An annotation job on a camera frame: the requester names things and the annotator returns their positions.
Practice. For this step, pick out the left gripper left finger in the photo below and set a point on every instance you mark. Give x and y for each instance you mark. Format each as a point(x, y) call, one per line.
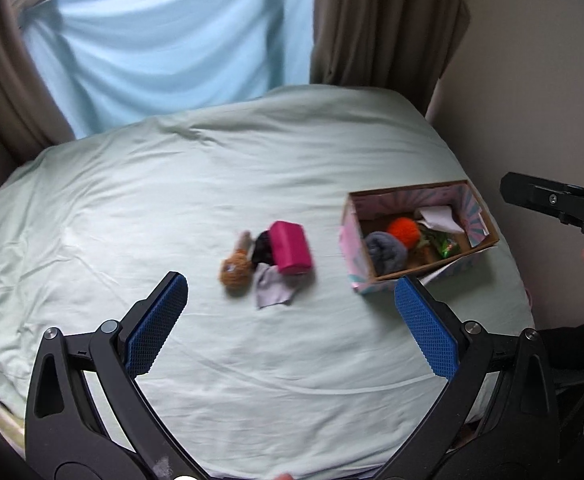
point(147, 325)

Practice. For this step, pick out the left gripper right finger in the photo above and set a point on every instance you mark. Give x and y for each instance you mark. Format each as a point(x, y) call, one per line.
point(440, 335)

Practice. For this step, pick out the grey fluffy plush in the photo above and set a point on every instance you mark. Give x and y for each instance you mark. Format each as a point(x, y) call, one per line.
point(387, 254)

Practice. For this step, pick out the brown plush toy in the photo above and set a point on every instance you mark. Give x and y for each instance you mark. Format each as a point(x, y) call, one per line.
point(236, 271)

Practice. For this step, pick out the white dotted cloth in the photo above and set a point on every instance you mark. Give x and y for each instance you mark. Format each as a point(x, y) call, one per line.
point(437, 218)

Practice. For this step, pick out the magenta leather pouch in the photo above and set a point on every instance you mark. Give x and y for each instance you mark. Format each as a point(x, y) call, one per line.
point(290, 249)

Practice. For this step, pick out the green shiny wrapper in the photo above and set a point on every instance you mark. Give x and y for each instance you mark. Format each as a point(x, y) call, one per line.
point(439, 244)

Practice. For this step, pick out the pink cardboard box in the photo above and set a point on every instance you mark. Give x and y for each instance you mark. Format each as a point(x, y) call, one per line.
point(369, 211)

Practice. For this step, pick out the orange yarn ball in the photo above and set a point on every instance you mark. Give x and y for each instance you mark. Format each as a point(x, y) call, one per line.
point(406, 231)

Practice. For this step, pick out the grey small cloth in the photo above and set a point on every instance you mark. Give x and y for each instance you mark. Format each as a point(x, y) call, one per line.
point(272, 287)

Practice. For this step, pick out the pale green bed sheet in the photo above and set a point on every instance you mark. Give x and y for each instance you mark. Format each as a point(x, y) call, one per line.
point(222, 293)

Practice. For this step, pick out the black fabric item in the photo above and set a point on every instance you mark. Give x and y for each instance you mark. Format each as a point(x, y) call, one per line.
point(262, 251)

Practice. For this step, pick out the brown curtain left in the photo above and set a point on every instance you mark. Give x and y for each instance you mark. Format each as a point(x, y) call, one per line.
point(30, 120)

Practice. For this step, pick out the brown curtain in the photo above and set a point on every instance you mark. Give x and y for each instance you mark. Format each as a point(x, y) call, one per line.
point(399, 45)
point(30, 120)

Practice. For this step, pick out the brown curtain right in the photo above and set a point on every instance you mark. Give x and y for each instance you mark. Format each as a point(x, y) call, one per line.
point(399, 45)

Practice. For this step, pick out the light blue hanging sheet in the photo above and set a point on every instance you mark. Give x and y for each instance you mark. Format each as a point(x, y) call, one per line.
point(108, 63)

